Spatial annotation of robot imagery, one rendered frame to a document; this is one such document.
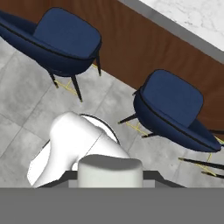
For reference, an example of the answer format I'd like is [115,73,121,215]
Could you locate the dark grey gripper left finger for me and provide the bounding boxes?
[38,171,79,188]

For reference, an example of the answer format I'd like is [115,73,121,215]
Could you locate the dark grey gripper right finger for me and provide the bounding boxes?
[142,171,186,188]

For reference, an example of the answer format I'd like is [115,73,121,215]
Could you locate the wood dining counter marble top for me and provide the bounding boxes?
[0,0,224,142]

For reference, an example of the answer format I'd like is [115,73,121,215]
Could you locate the white rounded shape black rim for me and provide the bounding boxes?
[26,111,131,188]

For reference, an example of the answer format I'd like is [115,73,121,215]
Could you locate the white round cylinder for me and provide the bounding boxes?
[76,155,144,188]

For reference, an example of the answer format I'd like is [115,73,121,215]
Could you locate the blue chair with black legs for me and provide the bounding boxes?
[0,6,103,103]
[117,68,224,154]

